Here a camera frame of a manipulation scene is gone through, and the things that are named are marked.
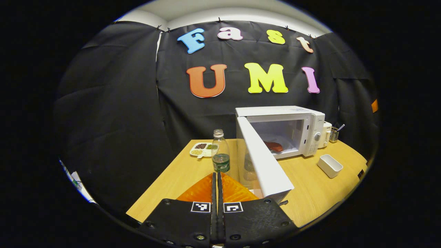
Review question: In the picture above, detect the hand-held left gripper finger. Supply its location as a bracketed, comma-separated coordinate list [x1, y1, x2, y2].
[218, 172, 298, 248]
[140, 172, 217, 248]

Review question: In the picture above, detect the white microwave oven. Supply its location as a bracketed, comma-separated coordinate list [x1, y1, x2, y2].
[235, 106, 325, 204]

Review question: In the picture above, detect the red meat slice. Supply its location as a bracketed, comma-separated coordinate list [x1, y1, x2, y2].
[264, 141, 284, 154]

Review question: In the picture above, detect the white toaster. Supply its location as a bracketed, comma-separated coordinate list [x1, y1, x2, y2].
[319, 121, 333, 149]

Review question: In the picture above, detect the clear plastic water bottle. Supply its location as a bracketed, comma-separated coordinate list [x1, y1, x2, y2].
[211, 129, 230, 174]

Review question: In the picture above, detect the white divided snack plate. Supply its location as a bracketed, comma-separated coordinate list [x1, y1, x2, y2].
[189, 142, 219, 159]

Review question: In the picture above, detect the white rectangular dish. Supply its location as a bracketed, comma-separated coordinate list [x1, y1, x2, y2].
[317, 154, 343, 179]

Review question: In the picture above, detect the white paper sheet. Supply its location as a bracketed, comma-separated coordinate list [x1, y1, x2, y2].
[59, 159, 99, 204]

